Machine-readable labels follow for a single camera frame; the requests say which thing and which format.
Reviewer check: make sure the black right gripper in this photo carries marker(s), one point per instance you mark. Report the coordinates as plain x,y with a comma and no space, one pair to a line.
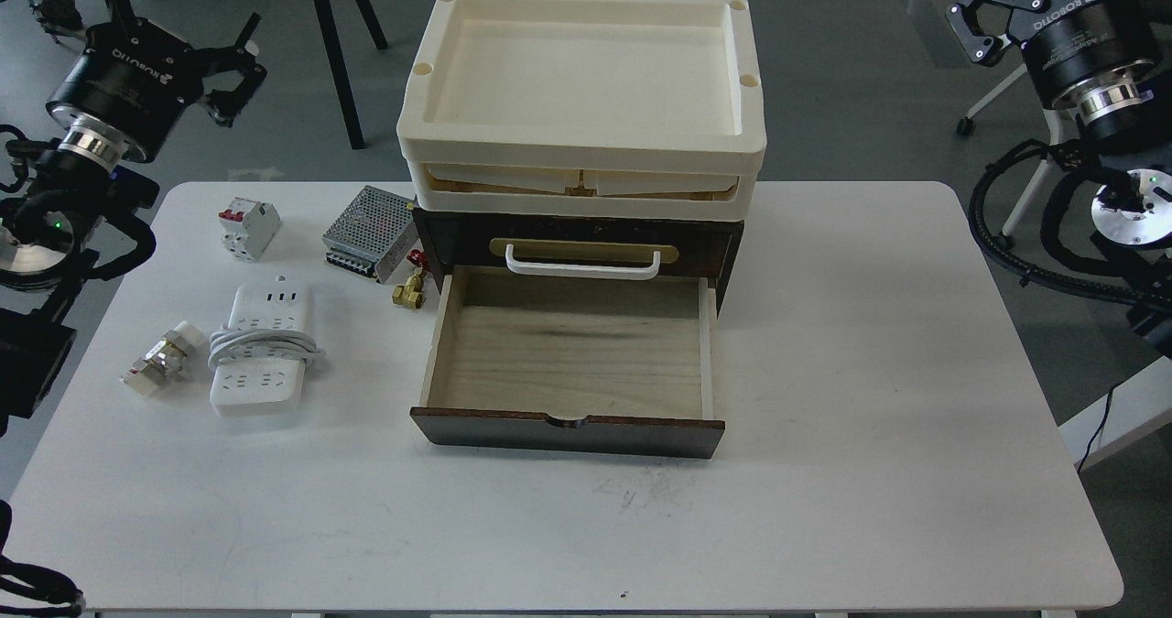
1083,54

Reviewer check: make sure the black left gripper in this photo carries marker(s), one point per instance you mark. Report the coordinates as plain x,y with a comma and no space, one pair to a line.
140,82

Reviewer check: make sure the white power strip with cable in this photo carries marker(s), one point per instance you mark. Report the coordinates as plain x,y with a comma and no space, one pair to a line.
260,356

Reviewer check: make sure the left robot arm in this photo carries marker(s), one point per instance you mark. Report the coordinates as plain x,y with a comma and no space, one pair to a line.
71,214

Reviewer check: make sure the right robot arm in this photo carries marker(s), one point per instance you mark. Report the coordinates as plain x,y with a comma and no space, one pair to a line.
1110,207

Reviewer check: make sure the white red circuit breaker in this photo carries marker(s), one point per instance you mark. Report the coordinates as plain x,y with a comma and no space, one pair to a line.
248,227

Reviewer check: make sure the metal mesh power supply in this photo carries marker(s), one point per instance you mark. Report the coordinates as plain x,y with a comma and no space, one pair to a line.
372,235

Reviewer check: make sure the silver white pipe fitting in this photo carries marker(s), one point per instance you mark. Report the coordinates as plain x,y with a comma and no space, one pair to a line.
166,360

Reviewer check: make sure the cream plastic stacked trays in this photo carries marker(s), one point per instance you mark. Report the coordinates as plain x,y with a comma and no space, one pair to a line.
646,109

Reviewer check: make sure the open wooden drawer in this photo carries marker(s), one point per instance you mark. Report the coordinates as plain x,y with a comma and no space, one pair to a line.
573,364

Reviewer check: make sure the brass valve red handle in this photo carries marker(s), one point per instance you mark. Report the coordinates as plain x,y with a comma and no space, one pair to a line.
410,295

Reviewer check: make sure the white drawer handle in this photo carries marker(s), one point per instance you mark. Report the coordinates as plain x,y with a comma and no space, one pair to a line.
589,271

